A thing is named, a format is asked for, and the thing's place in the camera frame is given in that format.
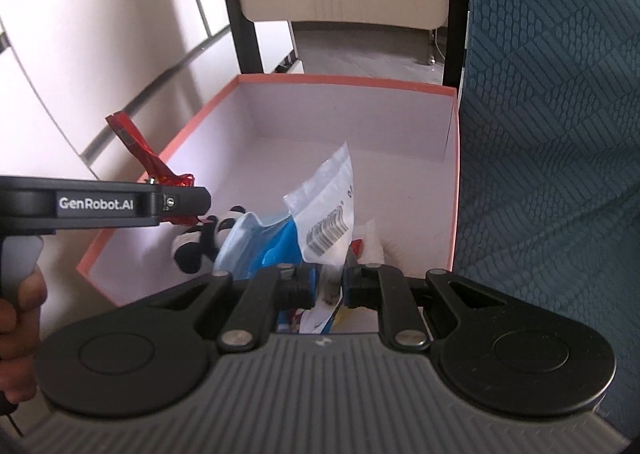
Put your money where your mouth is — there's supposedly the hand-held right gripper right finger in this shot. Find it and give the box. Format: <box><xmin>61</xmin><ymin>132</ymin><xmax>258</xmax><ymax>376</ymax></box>
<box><xmin>340</xmin><ymin>262</ymin><xmax>517</xmax><ymax>351</ymax></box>

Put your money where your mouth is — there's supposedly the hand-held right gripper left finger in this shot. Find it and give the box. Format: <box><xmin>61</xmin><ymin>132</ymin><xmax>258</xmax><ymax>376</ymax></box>
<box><xmin>150</xmin><ymin>264</ymin><xmax>318</xmax><ymax>352</ymax></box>

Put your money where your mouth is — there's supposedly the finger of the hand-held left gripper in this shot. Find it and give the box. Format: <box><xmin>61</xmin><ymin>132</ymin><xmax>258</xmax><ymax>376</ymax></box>
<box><xmin>163</xmin><ymin>185</ymin><xmax>212</xmax><ymax>225</ymax></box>

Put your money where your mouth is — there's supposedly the panda plush toy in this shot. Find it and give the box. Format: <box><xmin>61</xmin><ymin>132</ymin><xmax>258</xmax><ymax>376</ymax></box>
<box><xmin>171</xmin><ymin>205</ymin><xmax>247</xmax><ymax>275</ymax></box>

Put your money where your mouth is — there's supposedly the red foil snack packet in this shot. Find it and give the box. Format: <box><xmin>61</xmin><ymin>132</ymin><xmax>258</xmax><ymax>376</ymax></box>
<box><xmin>105</xmin><ymin>109</ymin><xmax>216</xmax><ymax>227</ymax></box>

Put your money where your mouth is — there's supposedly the clear plastic bag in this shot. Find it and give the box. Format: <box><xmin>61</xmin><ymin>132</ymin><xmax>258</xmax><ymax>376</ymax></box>
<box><xmin>283</xmin><ymin>143</ymin><xmax>357</xmax><ymax>335</ymax></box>

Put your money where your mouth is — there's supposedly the pink cardboard box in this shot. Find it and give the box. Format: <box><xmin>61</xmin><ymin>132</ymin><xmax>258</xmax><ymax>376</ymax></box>
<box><xmin>76</xmin><ymin>73</ymin><xmax>461</xmax><ymax>335</ymax></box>

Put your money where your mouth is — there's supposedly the person's left hand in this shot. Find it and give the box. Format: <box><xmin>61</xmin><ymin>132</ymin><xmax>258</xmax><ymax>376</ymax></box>
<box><xmin>0</xmin><ymin>267</ymin><xmax>48</xmax><ymax>406</ymax></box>

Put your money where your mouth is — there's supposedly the white folded tissue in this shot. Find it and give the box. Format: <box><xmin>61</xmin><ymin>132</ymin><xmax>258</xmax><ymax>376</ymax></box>
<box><xmin>357</xmin><ymin>219</ymin><xmax>388</xmax><ymax>265</ymax></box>

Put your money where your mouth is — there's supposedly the blue face mask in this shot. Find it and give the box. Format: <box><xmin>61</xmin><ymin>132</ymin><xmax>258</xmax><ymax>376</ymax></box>
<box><xmin>212</xmin><ymin>211</ymin><xmax>296</xmax><ymax>281</ymax></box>

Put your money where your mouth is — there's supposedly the blue patterned sofa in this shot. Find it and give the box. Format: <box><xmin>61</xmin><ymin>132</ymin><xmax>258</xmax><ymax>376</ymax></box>
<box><xmin>450</xmin><ymin>0</ymin><xmax>640</xmax><ymax>435</ymax></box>

